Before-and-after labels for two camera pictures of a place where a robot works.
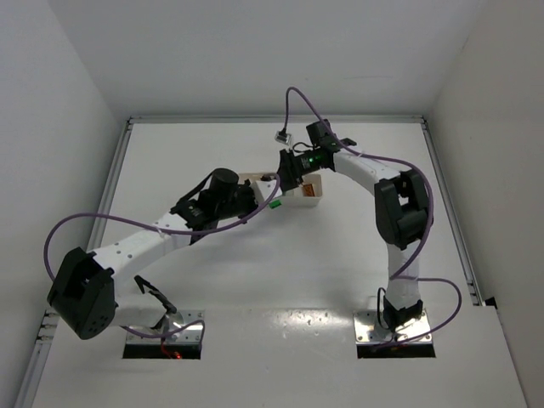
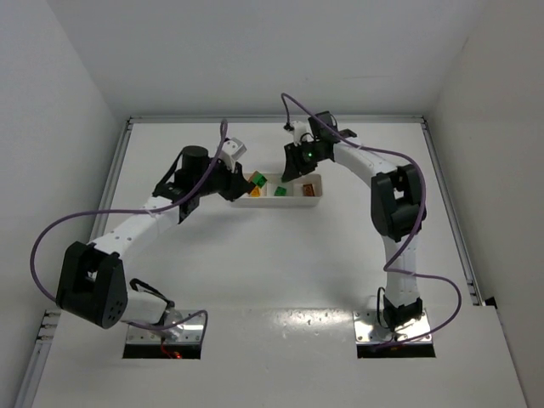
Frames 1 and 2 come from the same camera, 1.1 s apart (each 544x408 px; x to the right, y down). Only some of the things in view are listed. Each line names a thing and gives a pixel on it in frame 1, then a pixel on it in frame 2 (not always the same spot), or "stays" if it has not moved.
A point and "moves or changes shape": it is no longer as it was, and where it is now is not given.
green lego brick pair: x=274 y=204 moves or changes shape
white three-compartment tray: x=308 y=194 stays
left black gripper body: x=246 y=197 -> x=234 y=185
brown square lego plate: x=308 y=190 stays
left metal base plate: x=191 y=334 stays
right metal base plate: x=368 y=330 stays
